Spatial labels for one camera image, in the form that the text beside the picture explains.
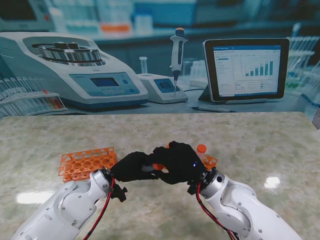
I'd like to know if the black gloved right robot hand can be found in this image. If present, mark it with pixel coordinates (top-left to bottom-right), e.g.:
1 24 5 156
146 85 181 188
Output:
152 140 207 185

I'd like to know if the orange test tube rack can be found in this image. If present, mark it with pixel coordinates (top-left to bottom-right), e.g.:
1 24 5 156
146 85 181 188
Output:
58 146 118 183
164 141 218 172

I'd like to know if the red black arm cable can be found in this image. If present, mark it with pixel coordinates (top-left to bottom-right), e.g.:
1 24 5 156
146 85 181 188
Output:
83 176 116 240
196 182 240 240

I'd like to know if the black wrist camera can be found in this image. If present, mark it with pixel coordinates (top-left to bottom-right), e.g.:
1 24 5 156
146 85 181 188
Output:
187 182 202 196
110 182 128 203

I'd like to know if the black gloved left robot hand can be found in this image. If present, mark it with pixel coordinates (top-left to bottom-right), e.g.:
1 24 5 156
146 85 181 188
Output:
109 151 161 183

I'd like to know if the red black right arm cable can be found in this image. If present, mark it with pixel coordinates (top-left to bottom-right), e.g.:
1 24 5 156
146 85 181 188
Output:
196 182 240 240

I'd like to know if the red black left arm cable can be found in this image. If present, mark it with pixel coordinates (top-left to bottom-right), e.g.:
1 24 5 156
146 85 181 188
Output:
83 176 116 240

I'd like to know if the printed laboratory backdrop banner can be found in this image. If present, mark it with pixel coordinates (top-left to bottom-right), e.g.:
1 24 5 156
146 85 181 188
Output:
0 0 320 130

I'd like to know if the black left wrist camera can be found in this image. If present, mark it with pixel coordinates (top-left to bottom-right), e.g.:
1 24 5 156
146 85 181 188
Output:
110 182 128 203

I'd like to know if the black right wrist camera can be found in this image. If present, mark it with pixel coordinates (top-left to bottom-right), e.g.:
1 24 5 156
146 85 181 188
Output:
187 182 202 196

